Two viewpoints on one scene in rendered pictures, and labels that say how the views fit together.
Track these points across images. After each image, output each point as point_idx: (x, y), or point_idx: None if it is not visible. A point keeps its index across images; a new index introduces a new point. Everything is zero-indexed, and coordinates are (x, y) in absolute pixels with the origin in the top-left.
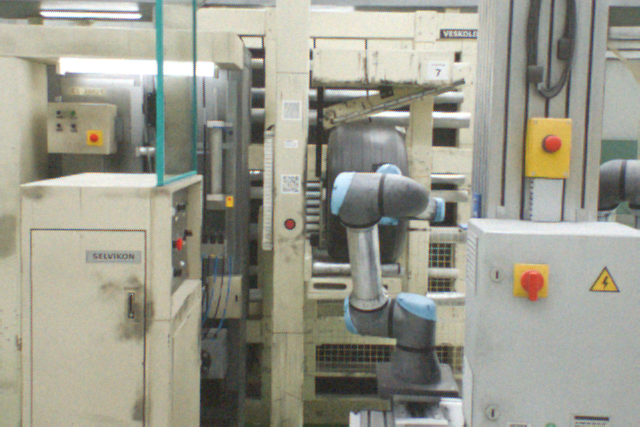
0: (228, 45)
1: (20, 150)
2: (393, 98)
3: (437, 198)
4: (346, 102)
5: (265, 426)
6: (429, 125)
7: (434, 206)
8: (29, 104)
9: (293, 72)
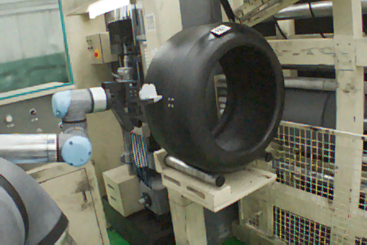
0: None
1: (74, 64)
2: None
3: (70, 138)
4: (249, 0)
5: (241, 242)
6: (349, 12)
7: (38, 151)
8: (83, 38)
9: None
